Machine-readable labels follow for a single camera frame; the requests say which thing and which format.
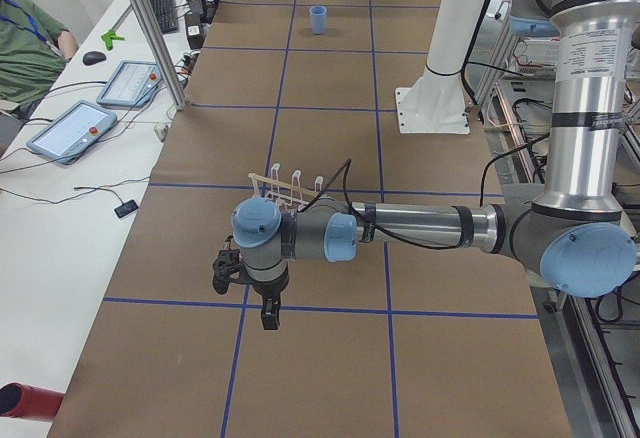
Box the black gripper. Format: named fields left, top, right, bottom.
left=251, top=277, right=289, bottom=330

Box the blue plastic cup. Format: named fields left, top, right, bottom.
left=309, top=5, right=328, bottom=35

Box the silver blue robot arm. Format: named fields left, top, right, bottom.
left=213, top=0, right=639, bottom=330

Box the small black sensor puck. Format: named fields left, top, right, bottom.
left=114, top=200, right=138, bottom=219

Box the near teach pendant tablet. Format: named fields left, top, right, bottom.
left=27, top=100, right=117, bottom=165

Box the teach pendant tablet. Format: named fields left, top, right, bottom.
left=96, top=60, right=161, bottom=109
left=27, top=100, right=117, bottom=165

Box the far teach pendant tablet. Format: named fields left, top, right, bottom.
left=96, top=60, right=161, bottom=109

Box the red cylinder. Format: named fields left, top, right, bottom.
left=1, top=383, right=65, bottom=422

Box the black computer mouse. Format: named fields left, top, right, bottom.
left=82, top=51, right=107, bottom=66

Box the green plastic clamp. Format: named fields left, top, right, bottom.
left=101, top=29, right=125, bottom=51

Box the black keyboard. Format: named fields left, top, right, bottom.
left=149, top=0, right=179, bottom=34

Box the person in green shirt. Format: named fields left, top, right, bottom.
left=1, top=0, right=79, bottom=120

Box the white wire cup holder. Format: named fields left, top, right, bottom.
left=248, top=162, right=324, bottom=211

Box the black camera cable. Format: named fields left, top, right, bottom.
left=299, top=157, right=551, bottom=251

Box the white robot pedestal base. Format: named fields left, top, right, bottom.
left=395, top=0, right=487, bottom=134

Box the aluminium frame post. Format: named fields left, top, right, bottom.
left=130, top=0, right=187, bottom=111

